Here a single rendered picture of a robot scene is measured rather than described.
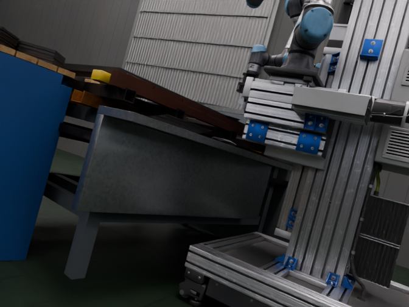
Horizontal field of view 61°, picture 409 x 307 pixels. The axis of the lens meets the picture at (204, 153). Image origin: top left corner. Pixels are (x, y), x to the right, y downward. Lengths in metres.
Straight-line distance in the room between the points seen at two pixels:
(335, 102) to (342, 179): 0.40
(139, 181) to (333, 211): 0.83
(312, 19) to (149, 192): 0.94
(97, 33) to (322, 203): 6.09
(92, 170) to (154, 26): 5.09
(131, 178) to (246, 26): 4.21
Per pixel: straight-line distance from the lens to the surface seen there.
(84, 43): 7.30
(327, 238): 1.62
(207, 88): 5.27
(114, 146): 1.32
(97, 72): 1.42
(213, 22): 5.64
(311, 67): 1.57
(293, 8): 2.17
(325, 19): 1.48
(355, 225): 1.60
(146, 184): 1.46
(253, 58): 1.94
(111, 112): 1.24
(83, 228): 1.48
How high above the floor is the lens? 0.61
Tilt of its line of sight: level
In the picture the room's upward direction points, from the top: 15 degrees clockwise
